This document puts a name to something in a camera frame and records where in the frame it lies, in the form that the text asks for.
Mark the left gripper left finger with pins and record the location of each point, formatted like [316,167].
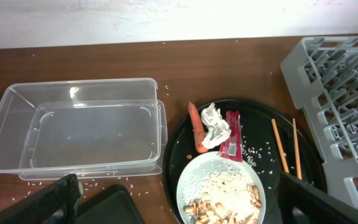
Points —
[56,203]

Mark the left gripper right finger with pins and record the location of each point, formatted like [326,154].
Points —
[316,205]

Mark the wooden chopstick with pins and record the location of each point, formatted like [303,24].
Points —
[279,144]
[297,151]

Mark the red snack wrapper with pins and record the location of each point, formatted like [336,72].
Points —
[232,147]

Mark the grey plate with food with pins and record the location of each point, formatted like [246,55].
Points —
[213,189]

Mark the white tissue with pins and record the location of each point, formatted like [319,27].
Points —
[218,129]

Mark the orange carrot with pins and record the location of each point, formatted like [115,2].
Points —
[198,129]

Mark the grey dishwasher rack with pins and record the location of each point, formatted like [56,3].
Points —
[321,74]

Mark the black rectangular tray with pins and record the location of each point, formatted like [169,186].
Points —
[111,206]

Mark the black round tray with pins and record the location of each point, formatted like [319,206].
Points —
[260,148]

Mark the clear plastic bin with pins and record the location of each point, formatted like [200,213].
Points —
[90,128]

